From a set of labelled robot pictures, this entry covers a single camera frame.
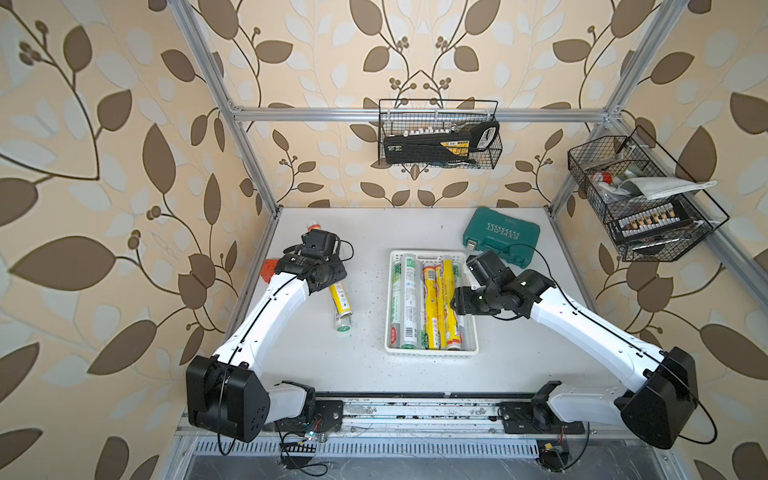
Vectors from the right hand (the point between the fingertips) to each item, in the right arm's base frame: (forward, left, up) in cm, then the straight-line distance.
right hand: (459, 304), depth 80 cm
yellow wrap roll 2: (-7, +2, -7) cm, 10 cm away
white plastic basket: (0, +10, -9) cm, 14 cm away
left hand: (+10, +33, +5) cm, 35 cm away
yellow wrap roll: (+5, +6, -11) cm, 13 cm away
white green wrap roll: (-1, -3, -9) cm, 10 cm away
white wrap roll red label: (+5, +17, -9) cm, 20 cm away
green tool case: (+29, -26, -9) cm, 40 cm away
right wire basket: (+31, -43, +20) cm, 56 cm away
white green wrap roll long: (-3, +14, -5) cm, 15 cm away
